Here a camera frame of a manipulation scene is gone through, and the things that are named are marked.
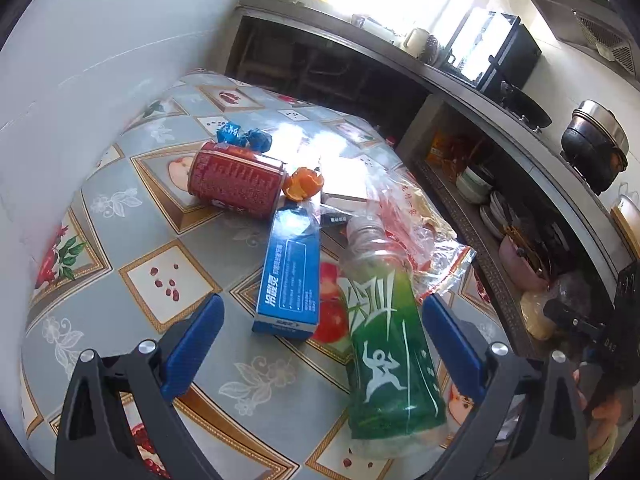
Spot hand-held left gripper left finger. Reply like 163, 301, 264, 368
55, 292, 226, 480

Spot blue candy wrapper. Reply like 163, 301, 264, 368
216, 121, 244, 145
241, 128, 273, 152

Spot stack of white bowls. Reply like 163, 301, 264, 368
456, 165, 493, 205

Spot black wok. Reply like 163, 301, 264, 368
500, 80, 553, 133

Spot black countertop cabinet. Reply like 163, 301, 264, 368
445, 10, 543, 101

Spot stack of plates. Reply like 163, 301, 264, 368
480, 190, 516, 238

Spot green label plastic bottle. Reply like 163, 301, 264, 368
340, 212, 447, 458

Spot bundle of wooden chopsticks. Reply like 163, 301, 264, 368
505, 225, 546, 271

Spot dark patterned jar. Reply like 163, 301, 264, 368
422, 35, 443, 66

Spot perforated metal shelf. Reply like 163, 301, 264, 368
412, 157, 546, 356

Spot steel range hood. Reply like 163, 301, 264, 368
515, 0, 638, 78

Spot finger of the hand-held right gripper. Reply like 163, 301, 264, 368
616, 260, 640, 312
543, 299, 609, 349

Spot orange peel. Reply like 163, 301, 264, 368
282, 166, 325, 202

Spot wooden cutting board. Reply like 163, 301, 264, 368
610, 197, 640, 256

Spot blue cardboard box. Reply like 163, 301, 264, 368
251, 199, 322, 339

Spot person's right hand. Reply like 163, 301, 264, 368
574, 366, 621, 454

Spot red drink can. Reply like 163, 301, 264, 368
189, 141, 291, 221

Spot pink plastic basin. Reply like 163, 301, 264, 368
499, 235, 551, 291

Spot yellow flatbread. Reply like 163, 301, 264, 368
520, 290, 558, 341

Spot fruit print tablecloth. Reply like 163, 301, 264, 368
20, 67, 506, 480

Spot orange food packets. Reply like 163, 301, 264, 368
427, 132, 471, 176

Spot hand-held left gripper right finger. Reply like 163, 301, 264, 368
422, 292, 591, 480

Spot clear printed plastic bag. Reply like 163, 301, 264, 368
362, 165, 478, 301

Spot cream kettle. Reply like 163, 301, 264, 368
402, 27, 431, 58

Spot black pot with steel lid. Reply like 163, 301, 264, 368
560, 100, 630, 196

